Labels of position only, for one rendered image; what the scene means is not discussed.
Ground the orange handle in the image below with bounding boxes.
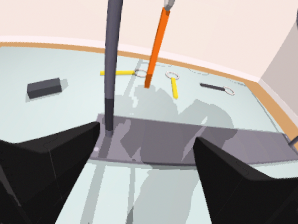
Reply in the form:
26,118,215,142
145,0,176,88

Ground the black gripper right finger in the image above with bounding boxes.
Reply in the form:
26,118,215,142
193,137,298,224

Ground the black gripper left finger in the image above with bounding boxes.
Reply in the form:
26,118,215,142
0,121,100,224

